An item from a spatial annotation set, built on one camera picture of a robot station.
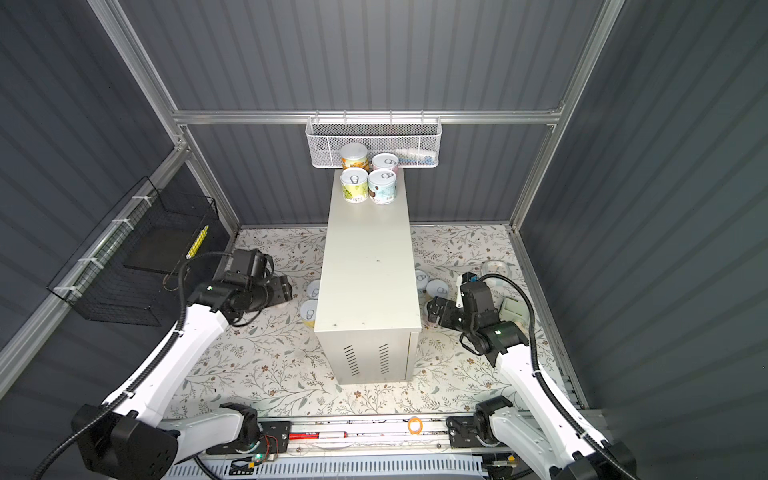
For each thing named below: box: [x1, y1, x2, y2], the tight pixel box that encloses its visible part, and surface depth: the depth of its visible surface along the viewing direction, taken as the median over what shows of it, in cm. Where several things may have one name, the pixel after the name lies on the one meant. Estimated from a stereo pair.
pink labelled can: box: [372, 152, 399, 174], surface depth 82 cm
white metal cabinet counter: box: [314, 170, 422, 385], surface depth 71 cm
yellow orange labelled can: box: [340, 142, 370, 171], surface depth 82 cm
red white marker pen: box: [288, 431, 348, 440], surface depth 75 cm
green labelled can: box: [340, 167, 369, 203], surface depth 79 cm
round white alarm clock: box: [481, 260, 510, 277], surface depth 107 cm
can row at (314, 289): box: [307, 278, 321, 300], surface depth 96 cm
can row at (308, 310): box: [299, 299, 318, 329], surface depth 92 cm
